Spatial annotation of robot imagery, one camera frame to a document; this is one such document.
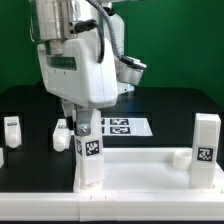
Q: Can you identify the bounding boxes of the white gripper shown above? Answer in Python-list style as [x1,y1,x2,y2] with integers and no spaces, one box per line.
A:
[37,39,118,136]

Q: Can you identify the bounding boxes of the white desk tabletop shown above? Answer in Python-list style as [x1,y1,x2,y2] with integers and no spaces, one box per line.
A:
[74,148,224,193]

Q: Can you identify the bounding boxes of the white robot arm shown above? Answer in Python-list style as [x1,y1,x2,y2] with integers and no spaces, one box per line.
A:
[29,0,146,136]

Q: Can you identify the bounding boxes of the white block at left edge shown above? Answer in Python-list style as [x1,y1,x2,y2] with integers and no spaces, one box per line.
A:
[0,148,4,169]

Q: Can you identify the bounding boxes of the white L-shaped obstacle fence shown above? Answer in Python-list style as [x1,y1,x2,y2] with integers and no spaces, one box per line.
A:
[0,149,224,222]

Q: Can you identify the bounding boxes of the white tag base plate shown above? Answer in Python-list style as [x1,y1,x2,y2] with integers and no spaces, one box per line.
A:
[68,117,154,138]

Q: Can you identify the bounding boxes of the black cables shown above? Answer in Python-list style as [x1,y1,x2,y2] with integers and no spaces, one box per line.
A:
[74,0,134,66]

